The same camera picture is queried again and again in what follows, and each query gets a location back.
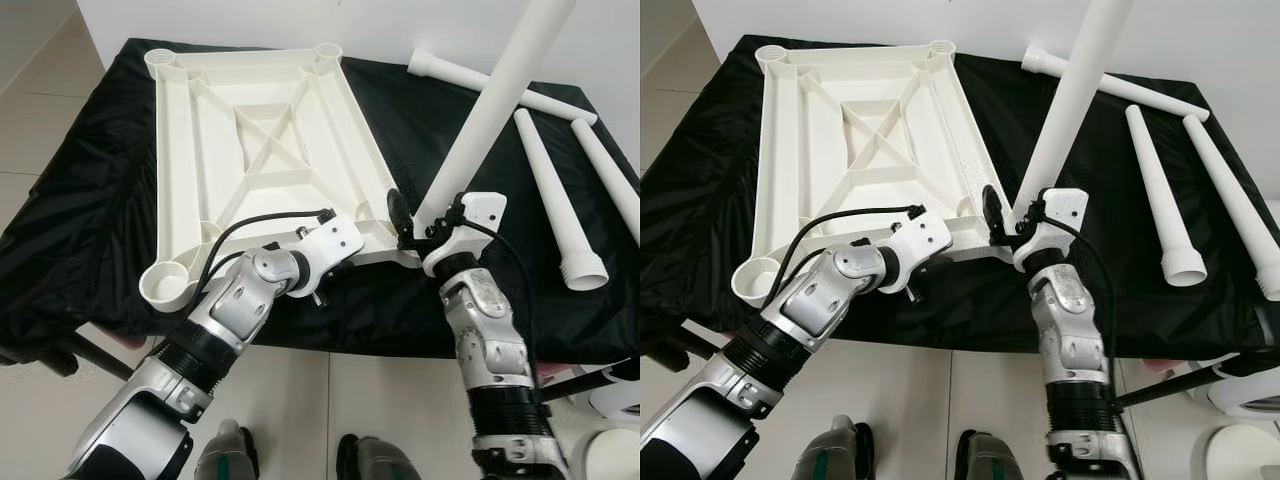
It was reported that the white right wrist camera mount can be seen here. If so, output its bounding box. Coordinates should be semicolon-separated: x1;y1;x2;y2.
1013;188;1091;273
420;192;508;279

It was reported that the black metal table bar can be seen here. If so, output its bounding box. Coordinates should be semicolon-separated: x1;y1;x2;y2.
1115;368;1216;408
540;360;641;401

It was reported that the dark table frame bar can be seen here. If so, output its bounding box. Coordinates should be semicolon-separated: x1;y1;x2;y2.
0;330;136;383
640;325;706;373

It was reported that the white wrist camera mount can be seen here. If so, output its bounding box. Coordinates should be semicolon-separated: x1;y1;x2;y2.
293;212;366;279
420;192;508;279
1013;188;1091;273
885;208;953;273

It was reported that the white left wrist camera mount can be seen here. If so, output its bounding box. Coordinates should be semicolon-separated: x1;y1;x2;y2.
293;212;366;279
885;208;953;273

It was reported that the grey robot right leg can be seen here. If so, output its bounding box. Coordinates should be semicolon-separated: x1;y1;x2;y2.
337;433;421;480
955;428;1041;480

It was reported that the white tapered plastic table leg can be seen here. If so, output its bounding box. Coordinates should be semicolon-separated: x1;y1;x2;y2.
412;0;579;226
1020;47;1211;123
1182;113;1280;301
1125;104;1208;288
513;108;609;292
408;50;598;126
1010;0;1136;226
570;117;641;216

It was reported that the white plastic table top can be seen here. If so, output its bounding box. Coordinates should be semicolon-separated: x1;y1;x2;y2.
138;42;426;306
732;35;1031;303

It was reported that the black table cloth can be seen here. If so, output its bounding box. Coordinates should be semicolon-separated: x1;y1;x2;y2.
640;33;1280;361
0;38;641;366

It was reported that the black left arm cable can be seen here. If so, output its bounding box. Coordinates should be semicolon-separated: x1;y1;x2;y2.
198;207;336;296
790;203;926;291

